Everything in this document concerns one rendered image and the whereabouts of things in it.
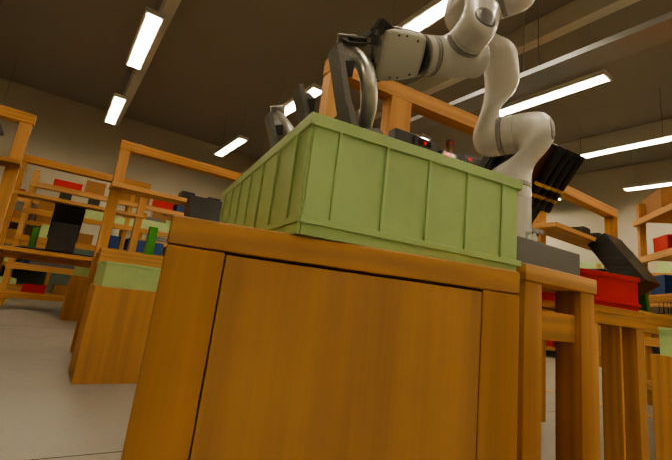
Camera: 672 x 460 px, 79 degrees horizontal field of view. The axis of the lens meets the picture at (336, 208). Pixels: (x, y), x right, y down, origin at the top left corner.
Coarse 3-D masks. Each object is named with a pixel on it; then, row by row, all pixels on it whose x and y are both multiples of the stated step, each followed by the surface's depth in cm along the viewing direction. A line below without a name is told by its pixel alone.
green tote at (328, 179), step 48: (288, 144) 64; (336, 144) 57; (384, 144) 60; (240, 192) 90; (288, 192) 58; (336, 192) 56; (384, 192) 59; (432, 192) 64; (480, 192) 68; (336, 240) 55; (384, 240) 58; (432, 240) 62; (480, 240) 67
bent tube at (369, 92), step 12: (348, 48) 77; (360, 60) 73; (360, 72) 73; (372, 72) 72; (360, 84) 73; (372, 84) 72; (372, 96) 72; (360, 108) 74; (372, 108) 73; (360, 120) 75; (372, 120) 75
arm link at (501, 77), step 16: (496, 0) 114; (496, 48) 118; (512, 48) 118; (496, 64) 119; (512, 64) 118; (496, 80) 120; (512, 80) 119; (496, 96) 121; (480, 112) 127; (496, 112) 125; (480, 128) 126; (496, 128) 124; (480, 144) 127; (496, 144) 125
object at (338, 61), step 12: (336, 48) 72; (336, 60) 73; (348, 60) 72; (336, 72) 73; (348, 72) 74; (336, 84) 74; (348, 84) 72; (336, 96) 74; (348, 96) 71; (336, 108) 75; (348, 108) 70; (348, 120) 70
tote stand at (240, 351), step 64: (192, 256) 49; (256, 256) 52; (320, 256) 54; (384, 256) 57; (192, 320) 48; (256, 320) 50; (320, 320) 53; (384, 320) 56; (448, 320) 59; (512, 320) 62; (192, 384) 47; (256, 384) 49; (320, 384) 51; (384, 384) 54; (448, 384) 57; (512, 384) 60; (128, 448) 44; (192, 448) 46; (256, 448) 48; (320, 448) 50; (384, 448) 52; (448, 448) 55; (512, 448) 58
